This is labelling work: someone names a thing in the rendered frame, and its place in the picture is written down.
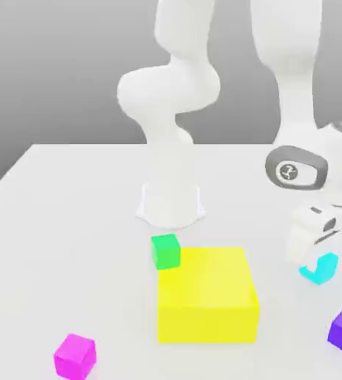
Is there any large yellow box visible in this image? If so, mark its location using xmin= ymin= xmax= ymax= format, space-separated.
xmin=157 ymin=246 xmax=260 ymax=344

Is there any small magenta cube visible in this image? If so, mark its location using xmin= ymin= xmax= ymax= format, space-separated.
xmin=53 ymin=332 xmax=97 ymax=380

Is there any small green cube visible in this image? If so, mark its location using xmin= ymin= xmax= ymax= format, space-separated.
xmin=151 ymin=233 xmax=181 ymax=271

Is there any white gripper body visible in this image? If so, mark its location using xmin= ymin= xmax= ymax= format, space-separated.
xmin=285 ymin=221 xmax=342 ymax=270

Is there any small cyan cube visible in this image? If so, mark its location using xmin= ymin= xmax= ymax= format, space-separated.
xmin=298 ymin=252 xmax=340 ymax=286

